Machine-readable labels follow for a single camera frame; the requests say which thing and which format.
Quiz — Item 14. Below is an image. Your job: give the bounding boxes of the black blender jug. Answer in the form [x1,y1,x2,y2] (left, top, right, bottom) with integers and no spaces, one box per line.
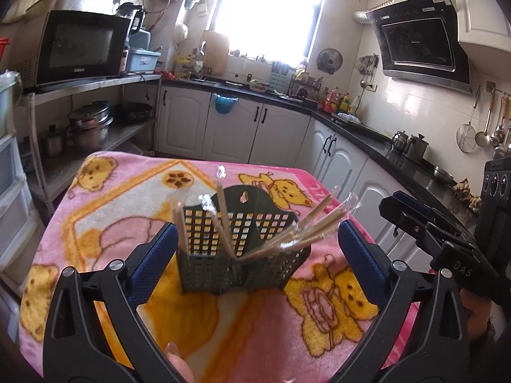
[117,3,144,36]

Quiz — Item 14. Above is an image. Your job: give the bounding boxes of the grey plastic drawer tower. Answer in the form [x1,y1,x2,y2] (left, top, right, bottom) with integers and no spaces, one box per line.
[0,71,30,288]

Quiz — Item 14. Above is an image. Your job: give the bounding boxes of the person's left hand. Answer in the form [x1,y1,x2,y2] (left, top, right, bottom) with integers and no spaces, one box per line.
[164,342,196,383]

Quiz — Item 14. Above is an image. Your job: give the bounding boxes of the teal knife block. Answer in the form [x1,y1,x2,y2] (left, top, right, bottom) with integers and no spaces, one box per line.
[271,62,294,88]

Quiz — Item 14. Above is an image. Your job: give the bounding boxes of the person's right hand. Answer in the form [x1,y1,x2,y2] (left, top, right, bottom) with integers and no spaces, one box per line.
[459,287,498,346]

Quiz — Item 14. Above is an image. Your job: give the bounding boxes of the black kitchen countertop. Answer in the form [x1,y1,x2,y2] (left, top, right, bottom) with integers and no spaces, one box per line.
[160,78,480,224]

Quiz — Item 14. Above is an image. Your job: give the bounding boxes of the steel kettles on counter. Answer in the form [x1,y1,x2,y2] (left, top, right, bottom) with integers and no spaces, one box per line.
[405,133,430,162]

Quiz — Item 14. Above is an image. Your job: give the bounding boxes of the black microwave oven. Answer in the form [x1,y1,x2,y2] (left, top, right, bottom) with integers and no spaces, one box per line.
[8,10,132,90]

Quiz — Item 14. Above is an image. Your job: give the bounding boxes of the black appliance with dials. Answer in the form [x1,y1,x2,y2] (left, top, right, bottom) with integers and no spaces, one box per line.
[477,160,511,248]

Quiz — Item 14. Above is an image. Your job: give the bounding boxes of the steel kitchen rack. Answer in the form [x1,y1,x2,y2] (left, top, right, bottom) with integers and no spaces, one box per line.
[16,72,162,212]

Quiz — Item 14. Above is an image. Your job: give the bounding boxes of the silver exhaust duct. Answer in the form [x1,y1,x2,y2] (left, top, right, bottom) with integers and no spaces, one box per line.
[351,6,380,22]

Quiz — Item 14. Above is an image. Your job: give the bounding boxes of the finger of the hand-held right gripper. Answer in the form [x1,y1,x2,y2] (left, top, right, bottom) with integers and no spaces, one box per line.
[378,196,460,256]
[392,191,476,240]

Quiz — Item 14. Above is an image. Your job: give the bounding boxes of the small steel pot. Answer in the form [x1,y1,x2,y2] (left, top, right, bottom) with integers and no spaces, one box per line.
[40,125,66,156]

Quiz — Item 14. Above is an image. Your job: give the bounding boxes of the row of condiment bottles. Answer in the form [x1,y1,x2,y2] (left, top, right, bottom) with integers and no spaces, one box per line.
[317,87,354,114]

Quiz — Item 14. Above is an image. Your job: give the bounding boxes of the blue hanging bag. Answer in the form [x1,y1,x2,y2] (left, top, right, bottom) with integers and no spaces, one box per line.
[214,93,238,114]

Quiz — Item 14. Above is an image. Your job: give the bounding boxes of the wooden cutting board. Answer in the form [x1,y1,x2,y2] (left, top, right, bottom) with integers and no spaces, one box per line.
[201,30,230,76]

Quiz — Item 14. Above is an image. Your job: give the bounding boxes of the white upper cabinet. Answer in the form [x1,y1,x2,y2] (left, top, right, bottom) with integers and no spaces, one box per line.
[451,0,511,54]

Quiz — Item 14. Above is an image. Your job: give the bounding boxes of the blue plastic bin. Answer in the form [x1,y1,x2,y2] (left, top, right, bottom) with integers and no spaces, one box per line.
[126,47,162,73]

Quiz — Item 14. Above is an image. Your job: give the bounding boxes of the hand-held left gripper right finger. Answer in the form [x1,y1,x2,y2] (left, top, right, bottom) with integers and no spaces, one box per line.
[337,219,472,383]

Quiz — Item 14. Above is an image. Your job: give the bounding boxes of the kitchen window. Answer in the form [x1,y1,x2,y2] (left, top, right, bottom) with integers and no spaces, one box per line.
[213,0,330,58]

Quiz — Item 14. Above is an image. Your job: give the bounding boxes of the yellow package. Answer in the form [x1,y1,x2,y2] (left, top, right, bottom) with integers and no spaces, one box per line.
[173,54,204,78]

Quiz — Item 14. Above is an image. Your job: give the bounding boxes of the black range hood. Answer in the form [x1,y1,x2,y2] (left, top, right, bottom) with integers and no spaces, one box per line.
[365,0,472,95]

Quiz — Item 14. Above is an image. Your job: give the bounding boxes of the white base cabinets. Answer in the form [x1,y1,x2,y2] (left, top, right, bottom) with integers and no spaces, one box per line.
[155,82,480,264]

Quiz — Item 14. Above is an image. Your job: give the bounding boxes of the wall-mounted plastic holder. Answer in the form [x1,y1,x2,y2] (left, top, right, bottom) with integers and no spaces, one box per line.
[186,0,210,17]

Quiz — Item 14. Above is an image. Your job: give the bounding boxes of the pink printed bear blanket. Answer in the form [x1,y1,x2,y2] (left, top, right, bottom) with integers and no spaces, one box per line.
[18,151,420,383]

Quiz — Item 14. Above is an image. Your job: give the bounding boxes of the black wire spice rack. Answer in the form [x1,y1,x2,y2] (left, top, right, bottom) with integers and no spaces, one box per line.
[291,74,320,100]

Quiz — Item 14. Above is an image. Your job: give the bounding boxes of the row of hanging cooking utensils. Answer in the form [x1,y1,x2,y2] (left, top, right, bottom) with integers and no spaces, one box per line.
[475,88,511,160]

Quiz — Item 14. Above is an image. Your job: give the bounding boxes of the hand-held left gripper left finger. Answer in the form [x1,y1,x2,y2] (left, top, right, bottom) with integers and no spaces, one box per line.
[42,222,188,383]

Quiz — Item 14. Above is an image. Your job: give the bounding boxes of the small wall fan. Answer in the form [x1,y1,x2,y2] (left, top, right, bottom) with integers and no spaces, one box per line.
[317,48,343,73]

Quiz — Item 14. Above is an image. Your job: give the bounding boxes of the light blue container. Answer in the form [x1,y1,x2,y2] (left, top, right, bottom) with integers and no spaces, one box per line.
[130,29,151,50]

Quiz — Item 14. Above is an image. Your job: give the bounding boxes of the dark wok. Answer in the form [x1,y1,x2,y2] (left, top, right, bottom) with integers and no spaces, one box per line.
[115,102,154,124]

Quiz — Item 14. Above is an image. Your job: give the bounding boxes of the stacked steel pots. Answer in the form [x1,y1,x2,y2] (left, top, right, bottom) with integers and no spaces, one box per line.
[67,101,114,150]

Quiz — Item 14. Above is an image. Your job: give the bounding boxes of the dark green mesh utensil holder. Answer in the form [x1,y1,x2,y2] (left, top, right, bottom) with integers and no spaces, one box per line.
[176,184,312,296]

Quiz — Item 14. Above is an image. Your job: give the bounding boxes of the dark glass teapot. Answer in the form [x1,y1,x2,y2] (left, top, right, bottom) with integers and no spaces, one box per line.
[391,130,410,152]

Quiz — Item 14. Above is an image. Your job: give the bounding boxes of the small hanging kitchen tools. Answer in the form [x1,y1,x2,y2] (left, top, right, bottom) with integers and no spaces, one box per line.
[357,54,380,88]

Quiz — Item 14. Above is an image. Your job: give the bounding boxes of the ginger roots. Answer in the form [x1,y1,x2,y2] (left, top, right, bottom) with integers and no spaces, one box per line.
[453,179,482,208]

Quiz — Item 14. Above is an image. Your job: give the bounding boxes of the bunch of chopsticks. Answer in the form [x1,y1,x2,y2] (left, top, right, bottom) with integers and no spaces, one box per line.
[173,164,360,262]

